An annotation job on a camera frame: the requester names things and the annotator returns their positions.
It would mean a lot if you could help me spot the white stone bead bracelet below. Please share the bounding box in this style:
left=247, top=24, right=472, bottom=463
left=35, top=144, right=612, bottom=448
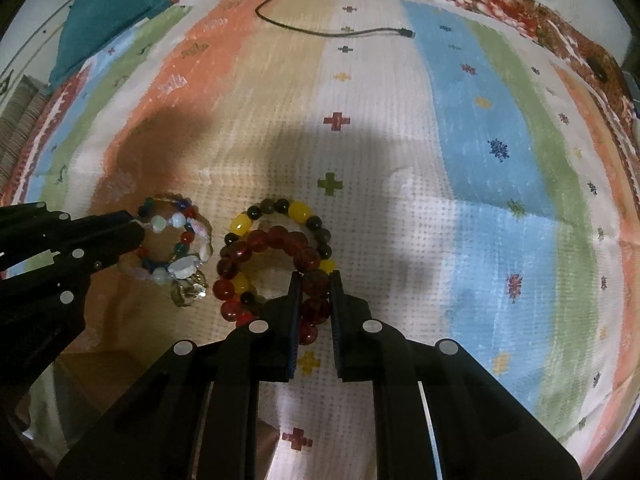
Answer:
left=119, top=212, right=214, bottom=286

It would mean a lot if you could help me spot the gold ring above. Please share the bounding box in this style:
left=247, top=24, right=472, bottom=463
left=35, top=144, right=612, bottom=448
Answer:
left=170, top=270, right=210, bottom=308

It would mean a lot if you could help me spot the dark red bead bracelet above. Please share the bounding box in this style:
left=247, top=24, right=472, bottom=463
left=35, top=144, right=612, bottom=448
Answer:
left=211, top=225, right=332, bottom=346

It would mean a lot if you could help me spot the yellow and black bead bracelet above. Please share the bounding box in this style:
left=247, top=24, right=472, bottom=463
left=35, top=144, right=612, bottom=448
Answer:
left=219, top=197, right=338, bottom=311

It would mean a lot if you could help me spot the grey striped cushion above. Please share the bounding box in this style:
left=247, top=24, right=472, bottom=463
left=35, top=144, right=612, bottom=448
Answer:
left=1, top=76, right=49, bottom=188

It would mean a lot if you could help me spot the teal cloth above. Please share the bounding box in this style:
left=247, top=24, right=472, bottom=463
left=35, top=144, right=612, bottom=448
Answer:
left=49, top=0, right=171, bottom=89

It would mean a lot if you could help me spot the small black object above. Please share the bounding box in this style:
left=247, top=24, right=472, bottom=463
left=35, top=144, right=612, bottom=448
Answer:
left=586, top=55, right=608, bottom=84

